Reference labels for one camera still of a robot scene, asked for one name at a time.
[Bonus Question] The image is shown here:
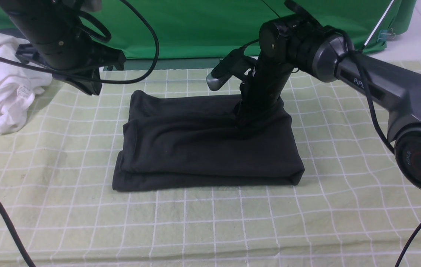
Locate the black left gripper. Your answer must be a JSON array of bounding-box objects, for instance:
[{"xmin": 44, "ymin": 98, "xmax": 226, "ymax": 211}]
[{"xmin": 15, "ymin": 22, "xmax": 125, "ymax": 96}]

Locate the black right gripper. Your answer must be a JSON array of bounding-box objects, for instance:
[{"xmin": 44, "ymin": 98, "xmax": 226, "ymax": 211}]
[{"xmin": 235, "ymin": 61, "xmax": 295, "ymax": 127}]

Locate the dark gray long-sleeve shirt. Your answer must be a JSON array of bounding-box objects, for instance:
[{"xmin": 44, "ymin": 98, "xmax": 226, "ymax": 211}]
[{"xmin": 112, "ymin": 90, "xmax": 304, "ymax": 192}]

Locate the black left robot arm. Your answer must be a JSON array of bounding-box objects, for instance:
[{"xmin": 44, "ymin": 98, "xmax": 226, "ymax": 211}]
[{"xmin": 0, "ymin": 0, "xmax": 126, "ymax": 96}]

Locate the gray black right robot arm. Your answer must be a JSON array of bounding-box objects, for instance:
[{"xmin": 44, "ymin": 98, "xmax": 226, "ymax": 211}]
[{"xmin": 236, "ymin": 14, "xmax": 421, "ymax": 189}]

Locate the crumpled white shirt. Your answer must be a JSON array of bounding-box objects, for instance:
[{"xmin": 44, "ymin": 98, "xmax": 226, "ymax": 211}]
[{"xmin": 0, "ymin": 32, "xmax": 53, "ymax": 135}]

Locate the green backdrop cloth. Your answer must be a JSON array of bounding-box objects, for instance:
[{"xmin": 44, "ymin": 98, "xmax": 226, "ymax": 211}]
[{"xmin": 0, "ymin": 0, "xmax": 417, "ymax": 60}]

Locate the light green checkered tablecloth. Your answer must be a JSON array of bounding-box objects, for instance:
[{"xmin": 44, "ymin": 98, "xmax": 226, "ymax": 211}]
[{"xmin": 0, "ymin": 69, "xmax": 421, "ymax": 267}]

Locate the blue binder clip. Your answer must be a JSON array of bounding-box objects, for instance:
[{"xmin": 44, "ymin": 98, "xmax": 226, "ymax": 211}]
[{"xmin": 377, "ymin": 29, "xmax": 396, "ymax": 42}]

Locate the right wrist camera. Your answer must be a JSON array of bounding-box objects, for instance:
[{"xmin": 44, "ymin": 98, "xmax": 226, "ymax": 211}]
[{"xmin": 206, "ymin": 48, "xmax": 257, "ymax": 91}]

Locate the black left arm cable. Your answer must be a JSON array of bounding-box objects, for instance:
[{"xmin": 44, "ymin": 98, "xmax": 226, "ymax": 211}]
[{"xmin": 0, "ymin": 0, "xmax": 160, "ymax": 85}]

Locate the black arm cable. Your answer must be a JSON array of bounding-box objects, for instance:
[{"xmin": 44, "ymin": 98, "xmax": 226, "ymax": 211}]
[
  {"xmin": 0, "ymin": 0, "xmax": 160, "ymax": 85},
  {"xmin": 340, "ymin": 0, "xmax": 421, "ymax": 267}
]

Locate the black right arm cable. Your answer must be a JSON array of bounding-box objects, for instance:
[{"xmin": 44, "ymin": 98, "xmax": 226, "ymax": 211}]
[{"xmin": 340, "ymin": 0, "xmax": 421, "ymax": 267}]

